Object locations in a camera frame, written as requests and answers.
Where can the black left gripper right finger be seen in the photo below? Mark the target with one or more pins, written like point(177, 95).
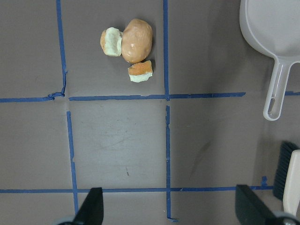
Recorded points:
point(250, 209)

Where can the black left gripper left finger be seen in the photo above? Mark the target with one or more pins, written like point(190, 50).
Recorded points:
point(91, 211)

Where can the beige hand brush black bristles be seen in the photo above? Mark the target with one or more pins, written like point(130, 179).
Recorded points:
point(286, 185)

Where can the small bread crust piece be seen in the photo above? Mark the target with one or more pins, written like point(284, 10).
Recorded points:
point(140, 72)

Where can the whole brown bread roll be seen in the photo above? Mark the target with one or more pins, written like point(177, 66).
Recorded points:
point(136, 41)

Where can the beige plastic dustpan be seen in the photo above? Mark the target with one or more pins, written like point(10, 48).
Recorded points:
point(272, 27)

